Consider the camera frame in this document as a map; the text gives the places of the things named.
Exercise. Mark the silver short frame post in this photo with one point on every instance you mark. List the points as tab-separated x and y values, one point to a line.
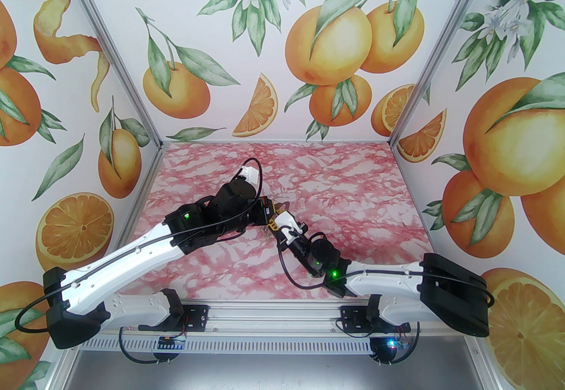
66	368

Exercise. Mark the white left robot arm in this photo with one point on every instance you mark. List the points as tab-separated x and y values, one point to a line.
132	253

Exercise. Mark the small circuit board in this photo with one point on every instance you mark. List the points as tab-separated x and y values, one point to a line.
171	343
395	343

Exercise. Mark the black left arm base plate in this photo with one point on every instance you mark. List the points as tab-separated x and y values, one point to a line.
198	317

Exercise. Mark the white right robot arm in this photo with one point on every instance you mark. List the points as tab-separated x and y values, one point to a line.
388	278

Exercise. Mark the silver frame corner post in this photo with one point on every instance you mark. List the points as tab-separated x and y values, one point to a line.
113	48
441	48

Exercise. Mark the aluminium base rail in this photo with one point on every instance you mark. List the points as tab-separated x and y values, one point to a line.
273	317

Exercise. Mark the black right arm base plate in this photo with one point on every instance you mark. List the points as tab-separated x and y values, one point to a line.
353	320

